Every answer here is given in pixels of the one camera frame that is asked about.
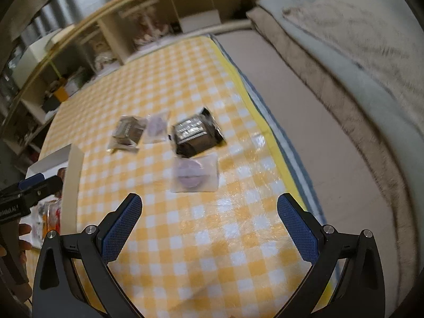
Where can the red dressed doll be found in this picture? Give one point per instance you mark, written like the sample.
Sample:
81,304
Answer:
148,25

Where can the cream dressed doll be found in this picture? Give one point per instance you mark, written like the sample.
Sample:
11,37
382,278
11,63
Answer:
101,52

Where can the wooden shelf unit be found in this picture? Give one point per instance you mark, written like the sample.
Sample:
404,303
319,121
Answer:
44,46

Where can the dark foil square packet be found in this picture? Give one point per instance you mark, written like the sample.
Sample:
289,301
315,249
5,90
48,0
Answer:
196,134

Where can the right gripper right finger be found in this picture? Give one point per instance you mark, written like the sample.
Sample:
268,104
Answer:
302,227

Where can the folded beige grey blankets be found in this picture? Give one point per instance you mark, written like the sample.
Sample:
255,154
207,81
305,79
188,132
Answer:
367,71

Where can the small white box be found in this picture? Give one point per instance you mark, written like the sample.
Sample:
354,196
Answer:
201,20

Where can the white cardboard tray box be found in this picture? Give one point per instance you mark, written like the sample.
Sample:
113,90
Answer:
59,174

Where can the dark foil snack packet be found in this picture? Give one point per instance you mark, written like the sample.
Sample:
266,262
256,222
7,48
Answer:
127,134

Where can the clear purple cookie packet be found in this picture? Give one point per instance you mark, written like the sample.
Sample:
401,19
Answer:
198,174

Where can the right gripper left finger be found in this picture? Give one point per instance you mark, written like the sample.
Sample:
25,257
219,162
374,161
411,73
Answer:
116,227

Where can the yellow checkered cloth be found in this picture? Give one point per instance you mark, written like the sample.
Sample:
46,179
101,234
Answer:
192,254

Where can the orange box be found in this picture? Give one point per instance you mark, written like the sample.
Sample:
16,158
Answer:
61,94

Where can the orange snack bar packet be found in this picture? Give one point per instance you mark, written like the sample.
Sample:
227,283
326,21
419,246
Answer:
50,212

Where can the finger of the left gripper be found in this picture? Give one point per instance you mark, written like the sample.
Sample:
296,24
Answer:
31,181
50,186

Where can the clear purple disc packet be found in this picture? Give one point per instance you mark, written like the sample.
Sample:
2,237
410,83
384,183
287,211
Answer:
156,128

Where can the person's left hand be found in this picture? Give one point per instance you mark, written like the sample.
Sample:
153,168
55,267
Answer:
23,245

